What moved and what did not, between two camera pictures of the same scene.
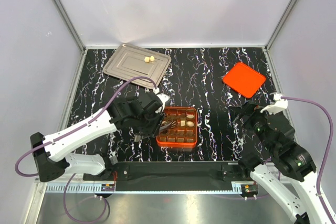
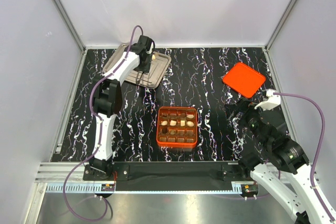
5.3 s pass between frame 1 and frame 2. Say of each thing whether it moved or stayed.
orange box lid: stayed
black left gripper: moved
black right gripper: stayed
